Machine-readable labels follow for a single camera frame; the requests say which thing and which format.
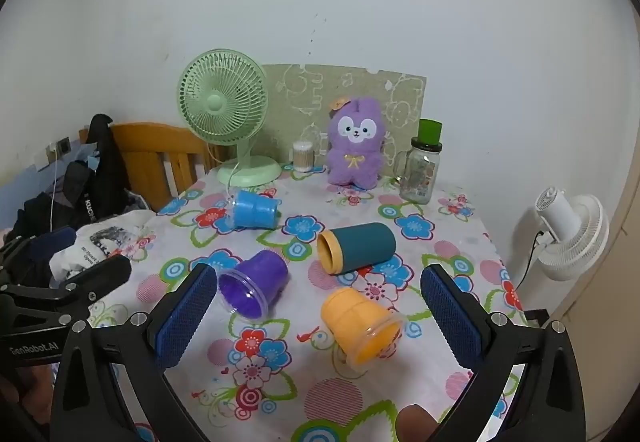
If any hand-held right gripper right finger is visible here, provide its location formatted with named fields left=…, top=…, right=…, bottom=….
left=420, top=264, right=587, bottom=442

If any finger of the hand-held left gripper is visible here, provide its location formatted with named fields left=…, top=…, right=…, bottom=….
left=0, top=227, right=79, bottom=281
left=54, top=254, right=133, bottom=309

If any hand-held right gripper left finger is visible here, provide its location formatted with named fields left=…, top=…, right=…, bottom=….
left=50, top=263, right=219, bottom=442

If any purple plastic cup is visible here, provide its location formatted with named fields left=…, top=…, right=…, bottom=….
left=218, top=249, right=290, bottom=322

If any orange plastic cup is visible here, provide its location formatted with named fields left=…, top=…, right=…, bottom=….
left=320, top=286, right=405, bottom=366

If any teal cup with yellow rim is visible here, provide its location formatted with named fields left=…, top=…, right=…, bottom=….
left=316, top=221, right=398, bottom=276

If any blue plastic cup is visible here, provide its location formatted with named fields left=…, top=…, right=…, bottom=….
left=227, top=189, right=281, bottom=230

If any pile of dark clothes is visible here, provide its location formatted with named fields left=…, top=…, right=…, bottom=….
left=9, top=192, right=77, bottom=243

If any white printed shirt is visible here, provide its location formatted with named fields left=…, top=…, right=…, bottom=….
left=48, top=212, right=159, bottom=281

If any black jacket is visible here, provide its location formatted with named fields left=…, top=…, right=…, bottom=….
left=64, top=113, right=134, bottom=229

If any person's leg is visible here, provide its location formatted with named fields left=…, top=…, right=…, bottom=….
left=397, top=404, right=437, bottom=442

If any floral tablecloth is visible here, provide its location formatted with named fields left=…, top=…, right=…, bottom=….
left=87, top=162, right=529, bottom=442

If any wooden chair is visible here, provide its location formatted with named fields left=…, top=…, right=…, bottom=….
left=78, top=122, right=236, bottom=213

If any glass bottle with green lid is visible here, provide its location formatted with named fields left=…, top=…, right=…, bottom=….
left=394, top=119, right=445, bottom=206

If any white clip fan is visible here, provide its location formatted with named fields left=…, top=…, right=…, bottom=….
left=533, top=186, right=611, bottom=282

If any purple plush toy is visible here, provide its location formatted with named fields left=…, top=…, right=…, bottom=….
left=325, top=95, right=385, bottom=188

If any toothpick jar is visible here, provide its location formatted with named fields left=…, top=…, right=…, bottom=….
left=292, top=140, right=315, bottom=173

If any green desk fan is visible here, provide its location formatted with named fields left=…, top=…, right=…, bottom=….
left=176, top=48, right=282, bottom=187

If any patterned green board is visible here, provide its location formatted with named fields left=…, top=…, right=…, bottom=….
left=260, top=63, right=429, bottom=169

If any white charging cable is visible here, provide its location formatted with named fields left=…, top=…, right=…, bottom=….
left=49, top=156, right=65, bottom=224

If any black fan cable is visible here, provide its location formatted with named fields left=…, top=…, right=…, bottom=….
left=514, top=229, right=547, bottom=291

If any wall socket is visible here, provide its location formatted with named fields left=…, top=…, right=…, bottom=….
left=46, top=136, right=71, bottom=159

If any white fan cable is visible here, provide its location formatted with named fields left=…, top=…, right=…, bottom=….
left=223, top=161, right=242, bottom=223

